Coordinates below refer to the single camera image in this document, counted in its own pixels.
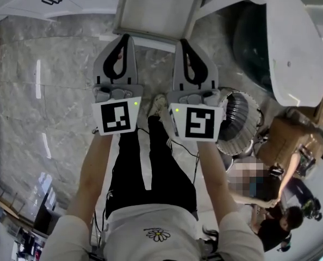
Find person's white daisy t-shirt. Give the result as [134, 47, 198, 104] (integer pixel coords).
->
[39, 204, 265, 261]

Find person's white sneaker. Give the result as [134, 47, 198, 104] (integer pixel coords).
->
[147, 94, 167, 118]

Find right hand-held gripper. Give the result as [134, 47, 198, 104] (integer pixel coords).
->
[166, 38, 225, 142]

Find white drawer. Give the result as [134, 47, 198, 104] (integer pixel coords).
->
[98, 0, 206, 53]

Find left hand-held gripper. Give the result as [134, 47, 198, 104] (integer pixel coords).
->
[91, 33, 144, 136]

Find person's right forearm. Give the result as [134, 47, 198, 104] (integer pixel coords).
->
[196, 140, 238, 228]

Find person's left forearm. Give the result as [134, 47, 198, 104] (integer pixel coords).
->
[66, 132, 121, 222]

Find cardboard box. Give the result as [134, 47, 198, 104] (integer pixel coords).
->
[256, 117, 323, 171]

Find person's black trousers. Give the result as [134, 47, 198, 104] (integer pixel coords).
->
[104, 115, 198, 220]

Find white green-sided bathtub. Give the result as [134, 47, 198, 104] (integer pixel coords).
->
[232, 0, 323, 108]

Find white pleated laundry basket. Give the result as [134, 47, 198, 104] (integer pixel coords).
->
[215, 90, 262, 156]

